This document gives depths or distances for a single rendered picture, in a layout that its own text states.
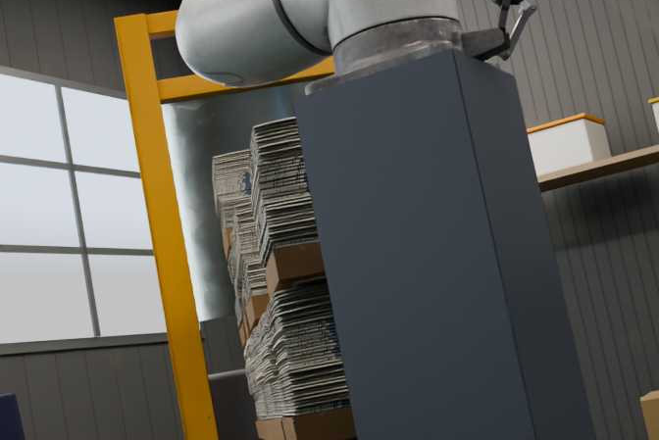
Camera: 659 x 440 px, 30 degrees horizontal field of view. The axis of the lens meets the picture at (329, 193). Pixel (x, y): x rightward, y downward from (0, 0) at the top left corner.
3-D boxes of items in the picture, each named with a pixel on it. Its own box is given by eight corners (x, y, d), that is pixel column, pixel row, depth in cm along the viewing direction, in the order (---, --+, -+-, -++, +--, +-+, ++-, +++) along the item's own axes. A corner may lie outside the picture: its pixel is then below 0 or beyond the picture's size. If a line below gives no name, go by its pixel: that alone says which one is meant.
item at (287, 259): (277, 280, 170) (271, 249, 170) (268, 300, 198) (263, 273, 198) (389, 260, 172) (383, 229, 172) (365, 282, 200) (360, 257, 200)
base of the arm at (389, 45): (481, 39, 129) (471, -11, 130) (301, 98, 139) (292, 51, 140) (535, 66, 146) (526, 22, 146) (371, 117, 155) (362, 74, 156)
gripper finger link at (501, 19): (499, -11, 199) (508, -9, 199) (488, 55, 197) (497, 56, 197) (505, -19, 195) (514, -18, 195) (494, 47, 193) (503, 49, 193)
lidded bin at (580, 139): (617, 167, 622) (606, 121, 626) (597, 161, 589) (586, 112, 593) (534, 188, 641) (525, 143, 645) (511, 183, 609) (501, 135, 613)
